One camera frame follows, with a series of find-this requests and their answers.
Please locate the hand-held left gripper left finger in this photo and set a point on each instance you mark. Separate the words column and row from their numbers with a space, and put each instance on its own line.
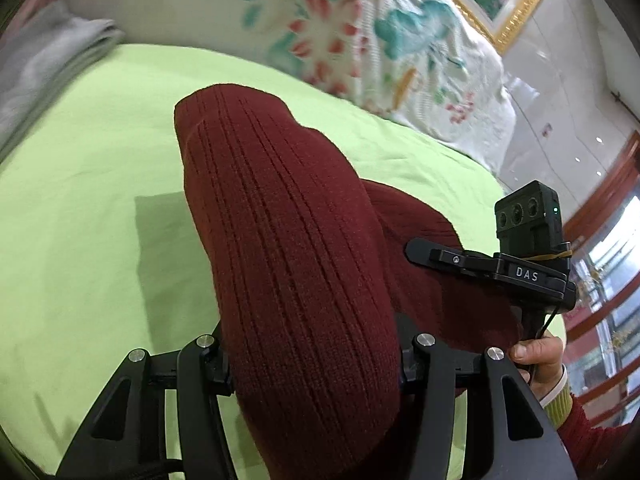
column 200, row 360

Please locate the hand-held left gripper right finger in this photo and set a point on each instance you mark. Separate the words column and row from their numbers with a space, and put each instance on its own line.
column 430, row 360

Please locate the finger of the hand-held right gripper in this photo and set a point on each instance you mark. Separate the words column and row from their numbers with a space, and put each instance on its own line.
column 450, row 259

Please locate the maroon hooded knit sweater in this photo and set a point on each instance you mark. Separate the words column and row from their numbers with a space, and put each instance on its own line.
column 300, row 260

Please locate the person's right forearm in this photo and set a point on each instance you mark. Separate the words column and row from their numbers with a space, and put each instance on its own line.
column 590, row 440

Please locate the person's right hand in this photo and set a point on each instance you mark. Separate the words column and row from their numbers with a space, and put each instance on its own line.
column 542, row 360

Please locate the wooden glass cabinet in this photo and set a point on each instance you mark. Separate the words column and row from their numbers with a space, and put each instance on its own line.
column 615, row 170

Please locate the light green bed sheet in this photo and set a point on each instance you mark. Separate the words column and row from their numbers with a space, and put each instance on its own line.
column 100, row 260

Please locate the white floral quilt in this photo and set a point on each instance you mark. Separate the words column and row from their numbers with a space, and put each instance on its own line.
column 350, row 35

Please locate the grey folded towel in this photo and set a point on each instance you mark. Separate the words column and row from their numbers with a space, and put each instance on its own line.
column 40, row 60

